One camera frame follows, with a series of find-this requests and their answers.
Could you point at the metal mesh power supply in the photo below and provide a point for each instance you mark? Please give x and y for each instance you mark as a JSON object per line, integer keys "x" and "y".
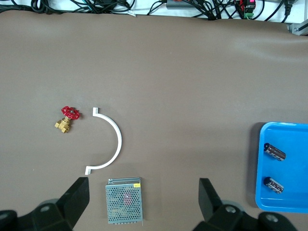
{"x": 124, "y": 202}

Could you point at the green terminal connector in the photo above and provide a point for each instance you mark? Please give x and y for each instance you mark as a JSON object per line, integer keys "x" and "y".
{"x": 249, "y": 15}

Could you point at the white semicircular bracket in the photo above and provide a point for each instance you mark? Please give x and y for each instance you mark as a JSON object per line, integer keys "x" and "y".
{"x": 119, "y": 144}

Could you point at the blue plastic tray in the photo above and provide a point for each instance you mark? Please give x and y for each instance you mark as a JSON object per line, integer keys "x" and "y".
{"x": 296, "y": 168}

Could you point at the aluminium frame corner piece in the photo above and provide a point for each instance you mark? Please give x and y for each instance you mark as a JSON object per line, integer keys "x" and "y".
{"x": 298, "y": 29}

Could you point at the grey hub box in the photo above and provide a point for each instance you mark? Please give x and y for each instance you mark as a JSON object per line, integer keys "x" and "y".
{"x": 183, "y": 4}

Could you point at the brass valve red handwheel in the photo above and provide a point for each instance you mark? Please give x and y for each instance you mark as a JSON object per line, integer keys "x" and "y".
{"x": 65, "y": 125}

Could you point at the long dark electrolytic capacitor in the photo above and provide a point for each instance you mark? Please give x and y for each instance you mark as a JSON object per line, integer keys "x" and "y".
{"x": 275, "y": 152}

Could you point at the short dark electrolytic capacitor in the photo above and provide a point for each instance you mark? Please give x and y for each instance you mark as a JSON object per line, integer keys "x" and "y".
{"x": 274, "y": 185}

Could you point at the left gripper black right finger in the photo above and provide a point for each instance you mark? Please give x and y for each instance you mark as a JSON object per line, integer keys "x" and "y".
{"x": 207, "y": 197}

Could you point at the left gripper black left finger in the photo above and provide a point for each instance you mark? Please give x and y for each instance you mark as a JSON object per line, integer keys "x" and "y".
{"x": 77, "y": 192}

